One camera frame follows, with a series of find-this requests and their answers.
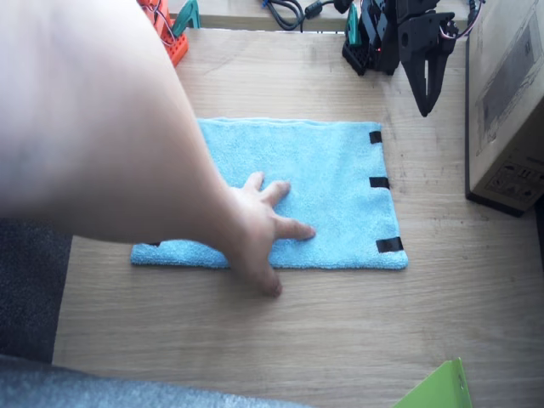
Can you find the person's bare forearm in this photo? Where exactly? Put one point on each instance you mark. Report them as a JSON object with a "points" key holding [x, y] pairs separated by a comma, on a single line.
{"points": [[106, 127]]}

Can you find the green plastic folder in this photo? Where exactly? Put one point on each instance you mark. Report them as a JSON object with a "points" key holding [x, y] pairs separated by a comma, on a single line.
{"points": [[442, 387]]}

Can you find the dark grey fabric panel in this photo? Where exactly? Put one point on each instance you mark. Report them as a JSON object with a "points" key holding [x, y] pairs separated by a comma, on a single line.
{"points": [[25, 297]]}

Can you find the light blue towel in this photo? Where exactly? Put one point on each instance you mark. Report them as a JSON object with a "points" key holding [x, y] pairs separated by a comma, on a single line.
{"points": [[340, 191]]}

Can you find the person's bare hand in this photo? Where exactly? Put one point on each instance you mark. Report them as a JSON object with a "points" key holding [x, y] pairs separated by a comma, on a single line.
{"points": [[255, 229]]}

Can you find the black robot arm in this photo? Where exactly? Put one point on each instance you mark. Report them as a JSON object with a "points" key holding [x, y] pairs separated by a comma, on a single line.
{"points": [[378, 38]]}

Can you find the green table clamp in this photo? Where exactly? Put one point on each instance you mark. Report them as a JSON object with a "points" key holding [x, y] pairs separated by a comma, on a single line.
{"points": [[189, 15], [353, 30]]}

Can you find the brown cardboard box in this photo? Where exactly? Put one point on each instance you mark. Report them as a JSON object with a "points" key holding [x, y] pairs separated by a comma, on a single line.
{"points": [[510, 106]]}

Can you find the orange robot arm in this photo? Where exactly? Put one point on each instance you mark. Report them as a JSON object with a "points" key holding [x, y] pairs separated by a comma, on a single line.
{"points": [[178, 49]]}

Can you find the light grey fabric panel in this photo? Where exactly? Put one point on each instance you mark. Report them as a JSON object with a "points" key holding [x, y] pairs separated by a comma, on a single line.
{"points": [[85, 387]]}

